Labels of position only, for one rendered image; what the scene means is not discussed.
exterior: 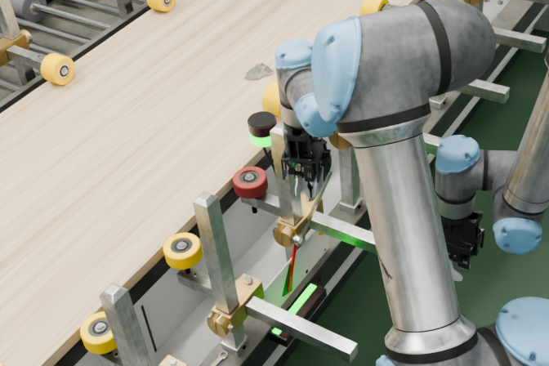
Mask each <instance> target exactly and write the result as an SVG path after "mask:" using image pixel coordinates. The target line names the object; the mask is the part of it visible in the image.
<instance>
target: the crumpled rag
mask: <svg viewBox="0 0 549 366"><path fill-rule="evenodd" d="M274 71H275V69H271V68H270V67H269V66H267V65H266V64H264V63H258V64H256V65H255V66H253V67H252V68H251V69H250V70H249V71H248V72H247V73H246V76H245V78H246V79H247V80H254V79H256V80H258V79H260V78H262V77H265V76H270V75H273V74H274Z"/></svg>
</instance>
